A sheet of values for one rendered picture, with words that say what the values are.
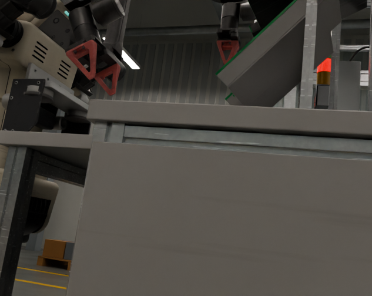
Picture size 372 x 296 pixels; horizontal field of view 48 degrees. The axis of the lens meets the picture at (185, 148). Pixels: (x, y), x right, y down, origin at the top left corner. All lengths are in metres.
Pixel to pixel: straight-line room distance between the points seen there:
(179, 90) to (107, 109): 9.93
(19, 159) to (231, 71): 0.47
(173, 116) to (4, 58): 0.79
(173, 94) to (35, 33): 9.29
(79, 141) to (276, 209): 0.46
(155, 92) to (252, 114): 10.17
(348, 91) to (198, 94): 8.08
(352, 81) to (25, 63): 1.73
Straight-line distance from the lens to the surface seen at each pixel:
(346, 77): 2.45
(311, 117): 0.54
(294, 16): 0.88
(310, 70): 0.80
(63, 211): 11.11
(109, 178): 0.57
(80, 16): 1.04
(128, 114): 0.58
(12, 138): 0.94
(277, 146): 0.54
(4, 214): 0.94
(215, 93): 10.21
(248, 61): 0.86
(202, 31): 9.07
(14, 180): 0.93
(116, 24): 1.56
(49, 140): 0.88
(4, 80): 1.32
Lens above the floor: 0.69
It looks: 12 degrees up
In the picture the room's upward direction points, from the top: 7 degrees clockwise
